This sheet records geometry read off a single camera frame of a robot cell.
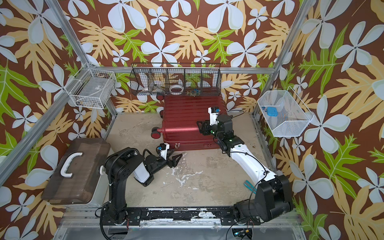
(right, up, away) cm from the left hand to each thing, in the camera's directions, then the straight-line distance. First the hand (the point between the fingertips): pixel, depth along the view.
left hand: (179, 150), depth 91 cm
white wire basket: (-50, +37, -5) cm, 62 cm away
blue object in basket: (+55, +24, -5) cm, 60 cm away
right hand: (+13, +17, -10) cm, 24 cm away
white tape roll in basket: (-1, +42, +8) cm, 42 cm away
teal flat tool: (+41, -20, -7) cm, 46 cm away
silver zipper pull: (-1, +4, -3) cm, 5 cm away
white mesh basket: (+61, +21, -8) cm, 65 cm away
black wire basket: (-3, +46, +6) cm, 47 cm away
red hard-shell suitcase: (+1, +23, +2) cm, 23 cm away
